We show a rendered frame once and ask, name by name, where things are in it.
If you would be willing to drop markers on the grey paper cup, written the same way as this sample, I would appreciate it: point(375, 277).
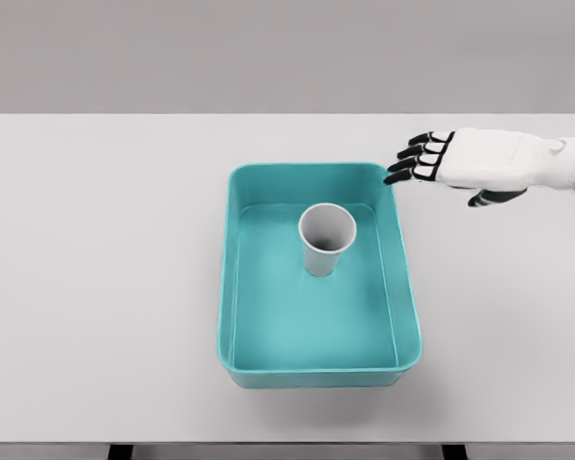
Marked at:
point(323, 239)

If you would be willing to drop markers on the teal plastic basket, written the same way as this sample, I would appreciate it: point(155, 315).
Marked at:
point(316, 316)

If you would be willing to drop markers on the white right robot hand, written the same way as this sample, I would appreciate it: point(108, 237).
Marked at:
point(479, 158)

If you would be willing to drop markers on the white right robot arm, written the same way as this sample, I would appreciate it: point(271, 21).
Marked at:
point(563, 163)

